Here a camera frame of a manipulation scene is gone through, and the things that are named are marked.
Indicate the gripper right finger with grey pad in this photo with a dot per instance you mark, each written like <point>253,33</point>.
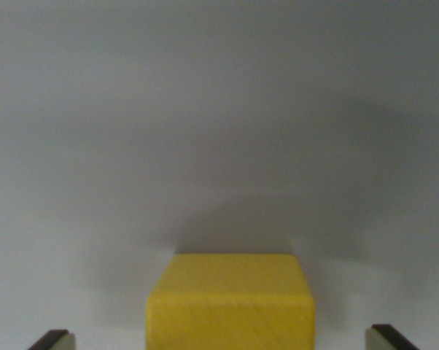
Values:
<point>383,341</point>

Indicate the yellow wooden cube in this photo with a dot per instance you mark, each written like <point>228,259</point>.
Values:
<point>230,310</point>

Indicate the white plastic bin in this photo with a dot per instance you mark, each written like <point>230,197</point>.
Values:
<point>132,146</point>

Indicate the gripper left finger with grey pad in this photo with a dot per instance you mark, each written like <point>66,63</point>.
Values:
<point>57,342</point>

